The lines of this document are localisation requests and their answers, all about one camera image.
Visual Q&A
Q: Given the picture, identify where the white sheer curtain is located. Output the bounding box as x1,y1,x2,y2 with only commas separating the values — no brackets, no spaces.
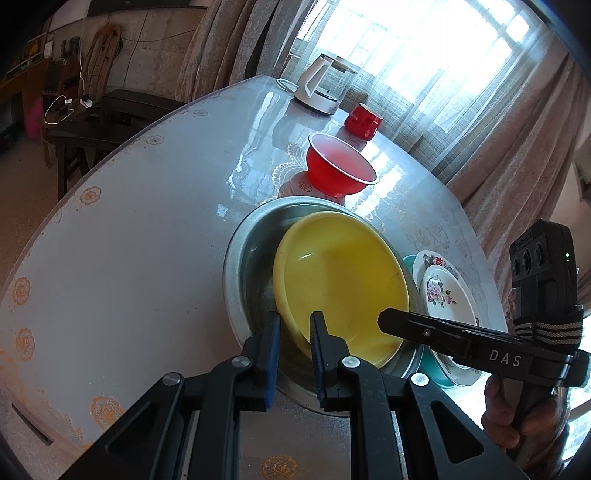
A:
286,0,555,176

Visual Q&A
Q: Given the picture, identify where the white plate with red emblem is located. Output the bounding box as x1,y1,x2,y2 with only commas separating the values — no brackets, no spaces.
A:
412,250,482,387

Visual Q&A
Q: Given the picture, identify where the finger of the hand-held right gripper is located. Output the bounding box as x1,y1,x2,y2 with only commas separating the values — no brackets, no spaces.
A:
429,318,526,343
378,308,469,358

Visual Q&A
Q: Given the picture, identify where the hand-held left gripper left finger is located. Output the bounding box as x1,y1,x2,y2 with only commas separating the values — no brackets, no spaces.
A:
60,311,281,480

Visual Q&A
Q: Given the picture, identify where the white plate with pink flowers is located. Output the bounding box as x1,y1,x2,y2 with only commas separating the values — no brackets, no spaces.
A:
418,265,478,326

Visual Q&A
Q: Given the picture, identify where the wooden chair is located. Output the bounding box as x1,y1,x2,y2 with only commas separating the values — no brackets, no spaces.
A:
81,25,123,93

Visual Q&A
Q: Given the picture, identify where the person's right hand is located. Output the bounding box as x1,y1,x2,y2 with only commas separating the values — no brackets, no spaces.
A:
481,374,571,472

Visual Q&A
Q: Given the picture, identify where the stainless steel bowl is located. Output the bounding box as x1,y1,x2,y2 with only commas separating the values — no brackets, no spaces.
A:
223,196,426,418

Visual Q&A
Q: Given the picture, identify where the teal plate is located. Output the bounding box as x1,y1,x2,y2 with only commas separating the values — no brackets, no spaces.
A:
401,254,458,389

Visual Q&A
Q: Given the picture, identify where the red mug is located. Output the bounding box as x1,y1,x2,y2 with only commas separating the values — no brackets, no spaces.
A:
344,103,384,140

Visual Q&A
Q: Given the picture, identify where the gold floral lace mat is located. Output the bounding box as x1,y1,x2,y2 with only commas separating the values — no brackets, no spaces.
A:
271,142,352,204

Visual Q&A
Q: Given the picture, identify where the white glass electric kettle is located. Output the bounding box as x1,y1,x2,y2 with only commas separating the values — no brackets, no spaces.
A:
276,52,358,115

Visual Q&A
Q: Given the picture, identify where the yellow plastic bowl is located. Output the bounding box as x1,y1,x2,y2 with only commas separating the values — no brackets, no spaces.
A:
272,211,411,369

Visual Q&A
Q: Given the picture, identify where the red plastic bowl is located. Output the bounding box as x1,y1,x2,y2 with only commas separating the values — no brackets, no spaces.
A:
305,132,378,198

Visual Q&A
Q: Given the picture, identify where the dark wooden side table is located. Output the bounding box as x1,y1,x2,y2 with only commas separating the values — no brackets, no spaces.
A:
41,90,185,195

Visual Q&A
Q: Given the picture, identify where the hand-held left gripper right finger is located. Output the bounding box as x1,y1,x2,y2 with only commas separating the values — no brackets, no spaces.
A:
309,311,527,480

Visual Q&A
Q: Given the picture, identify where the white charger cable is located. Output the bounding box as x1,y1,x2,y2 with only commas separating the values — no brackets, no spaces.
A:
44,95,75,125

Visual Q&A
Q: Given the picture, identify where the beige velvet curtain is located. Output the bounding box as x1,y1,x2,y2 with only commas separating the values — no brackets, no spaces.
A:
175,0,333,100
445,41,591,305

